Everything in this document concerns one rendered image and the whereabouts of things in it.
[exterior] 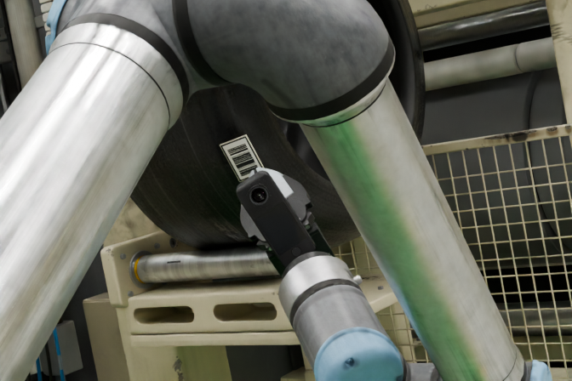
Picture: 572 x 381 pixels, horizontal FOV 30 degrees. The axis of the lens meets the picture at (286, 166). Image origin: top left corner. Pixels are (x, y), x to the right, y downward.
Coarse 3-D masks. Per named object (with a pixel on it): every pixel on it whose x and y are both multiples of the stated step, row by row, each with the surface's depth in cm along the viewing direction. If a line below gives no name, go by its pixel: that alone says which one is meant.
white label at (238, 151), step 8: (224, 144) 140; (232, 144) 140; (240, 144) 140; (248, 144) 139; (224, 152) 140; (232, 152) 140; (240, 152) 140; (248, 152) 140; (232, 160) 141; (240, 160) 141; (248, 160) 141; (256, 160) 140; (232, 168) 141; (240, 168) 141; (248, 168) 141; (240, 176) 142; (248, 176) 142
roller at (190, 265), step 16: (144, 256) 169; (160, 256) 166; (176, 256) 163; (192, 256) 161; (208, 256) 159; (224, 256) 156; (240, 256) 154; (256, 256) 152; (144, 272) 167; (160, 272) 164; (176, 272) 162; (192, 272) 160; (208, 272) 158; (224, 272) 157; (240, 272) 155; (256, 272) 153; (272, 272) 151
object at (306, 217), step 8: (288, 200) 132; (296, 200) 132; (296, 208) 131; (304, 208) 130; (304, 216) 129; (312, 216) 130; (304, 224) 129; (312, 224) 131; (256, 232) 131; (312, 232) 130; (320, 232) 131; (264, 240) 129; (320, 240) 131; (264, 248) 130; (320, 248) 132; (328, 248) 132; (272, 256) 130; (304, 256) 124; (312, 256) 124; (280, 264) 131; (280, 272) 132
